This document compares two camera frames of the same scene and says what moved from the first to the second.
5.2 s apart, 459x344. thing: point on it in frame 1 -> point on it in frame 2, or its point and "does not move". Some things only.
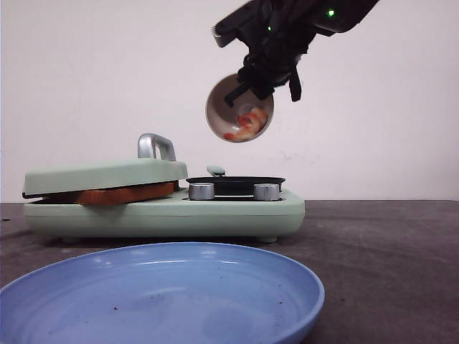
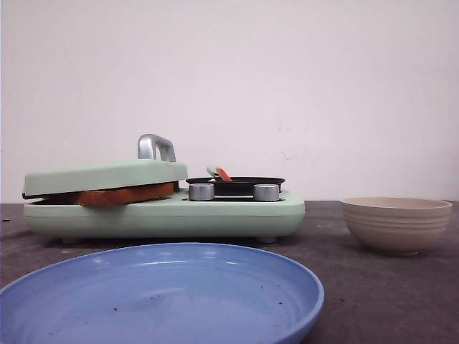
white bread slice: x=122 y=196 does not move
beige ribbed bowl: x=246 y=120 -> x=397 y=226
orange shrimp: x=251 y=124 -> x=223 y=174
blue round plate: x=165 y=293 does not move
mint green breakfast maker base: x=226 y=216 does not move
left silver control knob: x=201 y=191 does not move
